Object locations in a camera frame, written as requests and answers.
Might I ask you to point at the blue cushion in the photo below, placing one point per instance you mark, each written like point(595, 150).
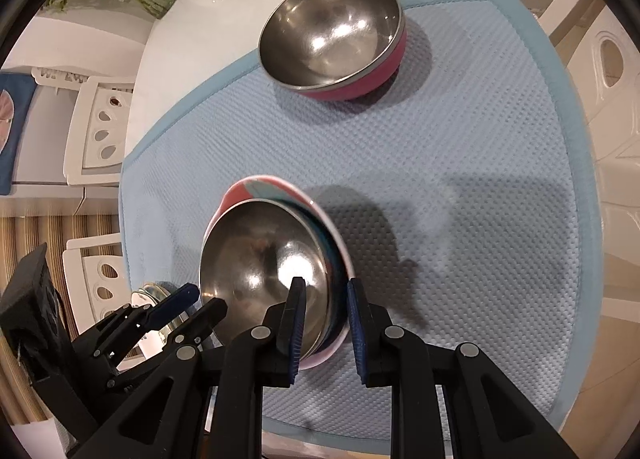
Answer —
point(15, 139)

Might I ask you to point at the light blue textured mat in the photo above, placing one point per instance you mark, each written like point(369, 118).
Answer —
point(450, 139)

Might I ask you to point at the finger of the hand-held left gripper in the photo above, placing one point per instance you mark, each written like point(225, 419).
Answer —
point(210, 310)
point(180, 296)

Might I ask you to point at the pink steel bowl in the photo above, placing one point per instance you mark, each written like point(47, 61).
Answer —
point(325, 29)

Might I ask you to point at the pink teal patterned bowl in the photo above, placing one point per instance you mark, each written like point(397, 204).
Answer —
point(280, 186)

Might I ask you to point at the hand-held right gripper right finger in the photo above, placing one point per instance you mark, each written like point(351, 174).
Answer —
point(357, 329)

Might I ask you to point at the white carved chair back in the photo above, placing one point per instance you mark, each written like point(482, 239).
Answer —
point(50, 75)

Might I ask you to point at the blue steel bowl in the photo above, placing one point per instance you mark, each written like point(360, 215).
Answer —
point(250, 249)

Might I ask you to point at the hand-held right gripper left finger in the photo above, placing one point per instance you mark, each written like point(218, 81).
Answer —
point(297, 324)

